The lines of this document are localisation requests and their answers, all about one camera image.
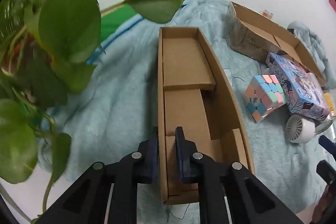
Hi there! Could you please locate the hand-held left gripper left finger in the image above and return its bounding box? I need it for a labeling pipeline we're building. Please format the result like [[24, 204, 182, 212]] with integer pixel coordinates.
[[35, 126, 160, 224]]

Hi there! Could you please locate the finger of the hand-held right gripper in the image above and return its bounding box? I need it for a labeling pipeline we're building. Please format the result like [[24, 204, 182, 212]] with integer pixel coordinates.
[[316, 160, 336, 186], [318, 135, 336, 160]]

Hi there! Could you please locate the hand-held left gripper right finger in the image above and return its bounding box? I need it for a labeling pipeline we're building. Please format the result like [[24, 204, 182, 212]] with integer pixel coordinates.
[[175, 126, 305, 224]]

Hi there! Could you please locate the white handheld fan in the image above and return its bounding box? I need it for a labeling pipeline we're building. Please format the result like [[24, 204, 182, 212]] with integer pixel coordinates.
[[286, 114, 334, 144]]

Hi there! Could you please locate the yellow label jar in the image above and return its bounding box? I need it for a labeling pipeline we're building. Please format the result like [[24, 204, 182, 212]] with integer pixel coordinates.
[[324, 93, 336, 118]]

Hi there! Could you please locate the blue printed carton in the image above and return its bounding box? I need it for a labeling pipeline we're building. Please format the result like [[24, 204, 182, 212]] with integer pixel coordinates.
[[266, 51, 331, 122]]

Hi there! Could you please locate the pastel puzzle cube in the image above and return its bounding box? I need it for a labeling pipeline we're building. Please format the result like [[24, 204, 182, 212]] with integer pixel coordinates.
[[243, 74, 288, 123]]

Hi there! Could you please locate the narrow cardboard box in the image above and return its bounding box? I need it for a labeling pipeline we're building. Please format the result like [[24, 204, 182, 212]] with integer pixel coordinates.
[[157, 26, 256, 206]]

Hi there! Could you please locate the large cardboard box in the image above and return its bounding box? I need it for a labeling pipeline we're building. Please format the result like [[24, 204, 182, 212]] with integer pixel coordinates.
[[227, 1, 327, 83]]

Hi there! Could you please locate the grey-blue puffer jacket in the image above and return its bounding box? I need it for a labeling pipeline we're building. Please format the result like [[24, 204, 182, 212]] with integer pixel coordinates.
[[287, 21, 336, 88]]

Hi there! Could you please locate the green mat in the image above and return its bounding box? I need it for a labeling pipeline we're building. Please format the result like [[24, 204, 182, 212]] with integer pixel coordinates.
[[100, 4, 139, 42]]

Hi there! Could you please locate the large-leaf pothos plant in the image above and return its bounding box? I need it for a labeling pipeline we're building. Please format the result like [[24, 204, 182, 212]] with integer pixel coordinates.
[[0, 0, 184, 224]]

